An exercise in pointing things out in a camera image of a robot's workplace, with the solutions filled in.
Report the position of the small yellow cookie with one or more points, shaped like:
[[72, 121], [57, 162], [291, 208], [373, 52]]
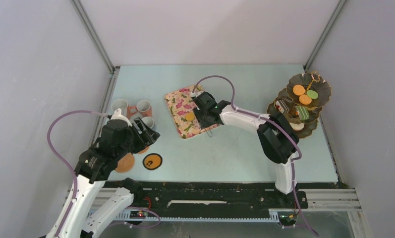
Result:
[[190, 116]]

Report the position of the pink mug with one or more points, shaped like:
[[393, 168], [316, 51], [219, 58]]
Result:
[[126, 109]]

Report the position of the orange round biscuit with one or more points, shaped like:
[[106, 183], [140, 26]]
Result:
[[298, 90], [305, 99]]

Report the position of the floral rectangular tray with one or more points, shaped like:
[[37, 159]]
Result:
[[180, 103]]

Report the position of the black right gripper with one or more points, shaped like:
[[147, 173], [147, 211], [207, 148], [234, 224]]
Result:
[[203, 125]]

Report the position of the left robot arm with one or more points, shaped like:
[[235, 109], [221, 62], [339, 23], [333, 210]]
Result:
[[90, 175]]

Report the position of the white donut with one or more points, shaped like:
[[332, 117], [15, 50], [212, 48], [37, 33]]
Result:
[[297, 127]]

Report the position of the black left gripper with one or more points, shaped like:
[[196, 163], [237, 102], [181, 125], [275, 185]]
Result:
[[146, 137]]

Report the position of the chocolate cake piece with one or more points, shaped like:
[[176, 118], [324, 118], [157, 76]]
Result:
[[283, 105]]

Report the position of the green striped cake slice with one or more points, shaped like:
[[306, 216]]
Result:
[[303, 113]]

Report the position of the three tier black cake stand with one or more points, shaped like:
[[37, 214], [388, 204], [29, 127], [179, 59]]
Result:
[[311, 81]]

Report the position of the lower wooden round coaster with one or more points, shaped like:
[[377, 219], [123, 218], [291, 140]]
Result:
[[125, 164]]

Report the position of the small pink cup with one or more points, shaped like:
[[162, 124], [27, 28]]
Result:
[[144, 107]]

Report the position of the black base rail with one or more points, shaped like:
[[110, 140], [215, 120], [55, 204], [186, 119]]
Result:
[[217, 200]]

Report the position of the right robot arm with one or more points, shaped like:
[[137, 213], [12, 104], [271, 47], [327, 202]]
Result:
[[276, 136]]

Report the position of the orange question mark coaster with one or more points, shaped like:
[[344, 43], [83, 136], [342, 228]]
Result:
[[152, 161]]

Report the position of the blue grey mug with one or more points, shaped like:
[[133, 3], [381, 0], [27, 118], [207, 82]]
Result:
[[149, 122]]

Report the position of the wooden round coaster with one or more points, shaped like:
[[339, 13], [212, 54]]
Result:
[[143, 151], [125, 164]]

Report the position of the upper wooden round coaster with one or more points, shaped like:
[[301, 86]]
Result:
[[143, 151]]

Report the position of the green round biscuit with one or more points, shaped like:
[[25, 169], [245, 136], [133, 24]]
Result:
[[312, 94]]

